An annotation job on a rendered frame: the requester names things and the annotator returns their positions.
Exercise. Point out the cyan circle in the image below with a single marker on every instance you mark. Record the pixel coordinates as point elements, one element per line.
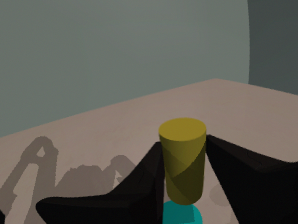
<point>181,214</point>

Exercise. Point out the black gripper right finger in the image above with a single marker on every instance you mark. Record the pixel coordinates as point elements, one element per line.
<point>260,189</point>

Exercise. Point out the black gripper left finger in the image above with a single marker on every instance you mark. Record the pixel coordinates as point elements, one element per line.
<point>139,199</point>

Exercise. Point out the yellow cylinder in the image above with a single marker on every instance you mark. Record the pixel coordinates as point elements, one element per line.
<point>183,143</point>

